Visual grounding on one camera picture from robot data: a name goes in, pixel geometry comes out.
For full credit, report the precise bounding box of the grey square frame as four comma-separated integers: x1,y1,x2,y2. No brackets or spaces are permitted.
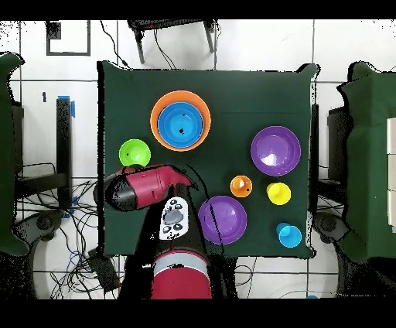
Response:
46,19,91,57

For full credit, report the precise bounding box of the black table frame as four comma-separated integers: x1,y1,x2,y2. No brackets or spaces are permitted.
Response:
326,106,353,186
15,97,73,208

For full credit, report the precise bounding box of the large orange bowl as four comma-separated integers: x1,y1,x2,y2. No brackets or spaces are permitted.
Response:
149,90,212,152

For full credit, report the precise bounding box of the dark green tablecloth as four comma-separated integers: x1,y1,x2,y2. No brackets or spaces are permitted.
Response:
97,60,319,259

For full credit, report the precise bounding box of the blue cup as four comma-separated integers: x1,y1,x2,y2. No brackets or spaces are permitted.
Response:
275,222,303,249

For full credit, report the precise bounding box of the blue tape strip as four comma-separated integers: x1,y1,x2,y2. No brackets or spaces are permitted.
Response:
56,95,76,118

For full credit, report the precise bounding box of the small light blue bowl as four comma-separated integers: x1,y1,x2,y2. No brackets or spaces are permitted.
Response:
161,107,201,145

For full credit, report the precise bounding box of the black floor base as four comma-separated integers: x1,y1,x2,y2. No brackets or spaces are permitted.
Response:
13,210,64,242
312,211,350,245

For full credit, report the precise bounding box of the green bowl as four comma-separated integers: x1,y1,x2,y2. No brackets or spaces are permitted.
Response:
118,138,152,169

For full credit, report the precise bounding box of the bundle of cables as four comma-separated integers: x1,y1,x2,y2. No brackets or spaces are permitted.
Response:
15,179,137,299

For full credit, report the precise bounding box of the large blue bowl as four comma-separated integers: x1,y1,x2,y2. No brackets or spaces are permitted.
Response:
156,101,205,149

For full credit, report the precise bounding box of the thin black cable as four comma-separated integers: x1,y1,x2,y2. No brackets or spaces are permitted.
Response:
99,19,131,70

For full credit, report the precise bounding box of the orange cup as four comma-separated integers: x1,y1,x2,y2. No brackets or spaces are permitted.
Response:
229,175,254,198

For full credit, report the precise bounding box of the yellow cup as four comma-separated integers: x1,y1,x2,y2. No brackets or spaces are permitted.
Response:
266,182,292,206

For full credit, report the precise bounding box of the dark green cloth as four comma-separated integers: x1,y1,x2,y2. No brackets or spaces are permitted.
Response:
335,61,396,264
0,52,30,256

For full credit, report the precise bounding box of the black metal stand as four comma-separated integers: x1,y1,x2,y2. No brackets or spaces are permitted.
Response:
127,19,217,64

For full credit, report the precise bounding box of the purple bowl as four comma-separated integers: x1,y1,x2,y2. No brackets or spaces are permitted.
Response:
197,195,248,246
250,125,302,177

